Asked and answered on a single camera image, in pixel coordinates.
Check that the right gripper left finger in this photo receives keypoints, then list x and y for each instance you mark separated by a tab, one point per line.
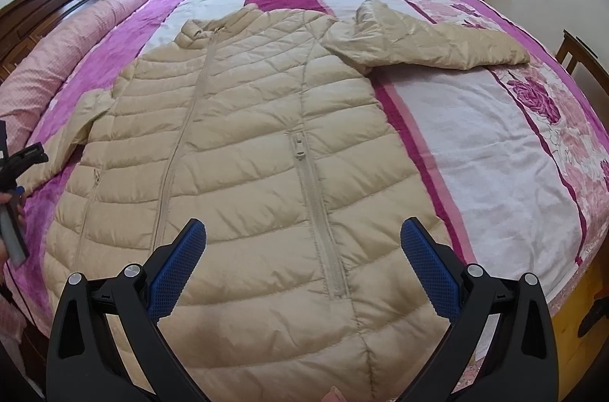
83	360

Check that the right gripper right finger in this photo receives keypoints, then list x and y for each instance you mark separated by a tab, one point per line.
521	362

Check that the purple floral bed blanket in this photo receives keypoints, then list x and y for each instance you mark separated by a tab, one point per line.
513	160

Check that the left hand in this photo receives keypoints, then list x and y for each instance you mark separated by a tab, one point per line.
11	233

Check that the wooden chair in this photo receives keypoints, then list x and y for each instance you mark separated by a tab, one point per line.
580	53

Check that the pink rolled quilt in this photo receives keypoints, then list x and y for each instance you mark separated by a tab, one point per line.
29	89

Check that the beige quilted down jacket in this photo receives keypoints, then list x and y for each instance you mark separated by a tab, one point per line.
266	127

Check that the dark wooden headboard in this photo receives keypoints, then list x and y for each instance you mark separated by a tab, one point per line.
24	23

